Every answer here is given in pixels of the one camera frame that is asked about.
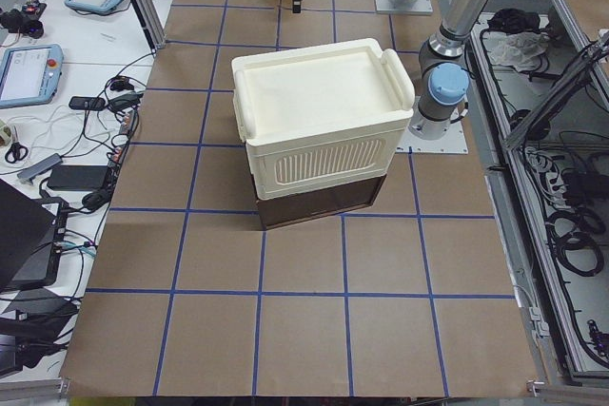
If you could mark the white power strip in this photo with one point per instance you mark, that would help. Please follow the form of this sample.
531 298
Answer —
547 175

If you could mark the black power brick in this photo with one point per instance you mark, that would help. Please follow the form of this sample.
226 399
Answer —
78 177

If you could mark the grey usb hub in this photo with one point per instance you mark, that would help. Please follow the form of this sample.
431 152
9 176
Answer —
27 175

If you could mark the white crumpled cloth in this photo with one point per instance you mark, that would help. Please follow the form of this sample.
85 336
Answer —
522 51

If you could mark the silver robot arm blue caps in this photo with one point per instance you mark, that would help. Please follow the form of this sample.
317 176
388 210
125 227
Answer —
445 82

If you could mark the black cloth bundle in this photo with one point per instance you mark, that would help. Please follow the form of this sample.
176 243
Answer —
514 21

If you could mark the dark brown base box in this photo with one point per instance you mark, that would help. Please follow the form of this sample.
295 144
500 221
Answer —
312 205

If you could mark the black laptop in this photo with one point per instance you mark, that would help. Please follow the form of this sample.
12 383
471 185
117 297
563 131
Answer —
31 233

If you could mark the lower blue teach pendant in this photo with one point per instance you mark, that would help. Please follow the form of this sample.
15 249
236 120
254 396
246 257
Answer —
30 75

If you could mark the black phone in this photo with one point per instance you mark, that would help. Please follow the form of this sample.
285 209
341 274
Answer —
87 103

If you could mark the black scissors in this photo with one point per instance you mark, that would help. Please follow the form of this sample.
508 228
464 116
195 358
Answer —
16 153

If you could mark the cream plastic drawer cabinet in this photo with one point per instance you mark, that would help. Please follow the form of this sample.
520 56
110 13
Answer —
317 117

